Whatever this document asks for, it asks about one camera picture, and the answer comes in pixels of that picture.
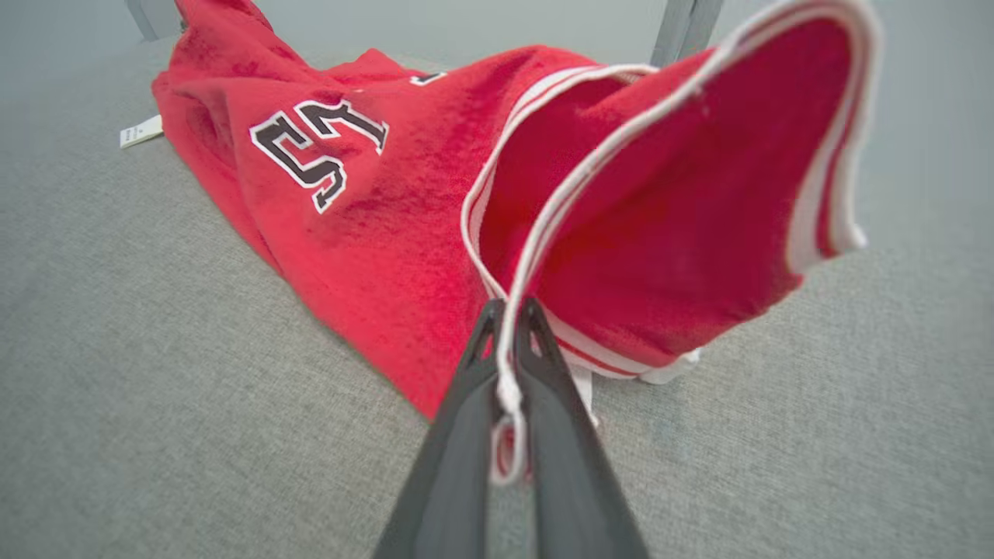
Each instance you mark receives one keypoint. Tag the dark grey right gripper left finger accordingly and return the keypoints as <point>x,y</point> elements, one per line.
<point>446,481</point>

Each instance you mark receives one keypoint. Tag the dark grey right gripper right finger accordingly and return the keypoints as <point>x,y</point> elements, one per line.
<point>571,481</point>

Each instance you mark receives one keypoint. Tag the red jersey with number 23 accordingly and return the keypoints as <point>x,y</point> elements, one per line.
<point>404,248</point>

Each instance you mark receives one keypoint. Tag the grey partition post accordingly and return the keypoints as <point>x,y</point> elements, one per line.
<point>683,27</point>

